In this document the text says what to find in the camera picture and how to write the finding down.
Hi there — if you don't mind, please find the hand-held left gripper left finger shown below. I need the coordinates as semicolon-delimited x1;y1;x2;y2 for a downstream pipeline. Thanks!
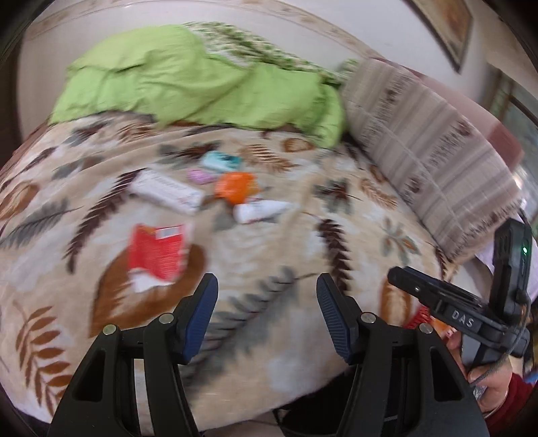
46;272;219;437

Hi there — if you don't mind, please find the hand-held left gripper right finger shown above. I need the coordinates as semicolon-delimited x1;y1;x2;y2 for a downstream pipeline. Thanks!
315;272;490;437

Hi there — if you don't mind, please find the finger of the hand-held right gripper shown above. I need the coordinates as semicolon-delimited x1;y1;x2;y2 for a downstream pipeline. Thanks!
387;266;481;314

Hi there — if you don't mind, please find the red box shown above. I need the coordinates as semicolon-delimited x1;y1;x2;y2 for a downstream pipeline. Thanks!
127;224;193;292

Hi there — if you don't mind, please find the white bottle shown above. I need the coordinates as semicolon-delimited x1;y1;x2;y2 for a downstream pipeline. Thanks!
233;199;293;224

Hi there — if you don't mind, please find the long white box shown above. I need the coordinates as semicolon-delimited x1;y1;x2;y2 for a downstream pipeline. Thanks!
128;168;206;215

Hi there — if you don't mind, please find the orange packet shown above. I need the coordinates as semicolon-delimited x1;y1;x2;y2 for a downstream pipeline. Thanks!
214;171;263;204

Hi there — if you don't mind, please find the pink wrapper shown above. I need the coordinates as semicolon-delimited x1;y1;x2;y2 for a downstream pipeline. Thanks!
187;168;215;185

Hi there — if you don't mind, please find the person's right forearm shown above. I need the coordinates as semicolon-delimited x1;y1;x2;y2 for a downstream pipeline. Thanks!
483;372;538;433

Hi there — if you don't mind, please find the person's right hand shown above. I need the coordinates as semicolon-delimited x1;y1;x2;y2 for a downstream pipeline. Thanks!
446;329;515;420

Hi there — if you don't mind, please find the leaf printed blanket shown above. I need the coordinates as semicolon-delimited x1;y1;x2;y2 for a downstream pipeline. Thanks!
0;113;463;427

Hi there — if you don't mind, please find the striped floral cushion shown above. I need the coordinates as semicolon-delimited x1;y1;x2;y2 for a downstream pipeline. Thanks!
342;58;524;263

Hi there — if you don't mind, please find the teal box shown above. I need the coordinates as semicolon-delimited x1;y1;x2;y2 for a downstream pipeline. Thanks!
199;150;243;172

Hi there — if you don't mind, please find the wood framed glass partition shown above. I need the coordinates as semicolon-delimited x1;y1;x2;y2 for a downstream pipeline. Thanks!
483;67;538;177

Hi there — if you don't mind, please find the green duvet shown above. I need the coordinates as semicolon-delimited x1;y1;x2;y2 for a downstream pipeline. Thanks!
48;24;347;149

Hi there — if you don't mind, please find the green patterned bed sheet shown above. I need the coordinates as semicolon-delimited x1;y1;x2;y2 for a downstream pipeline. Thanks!
185;21;358;85

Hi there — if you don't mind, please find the framed wall picture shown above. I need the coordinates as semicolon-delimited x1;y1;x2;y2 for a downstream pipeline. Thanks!
406;0;473;74

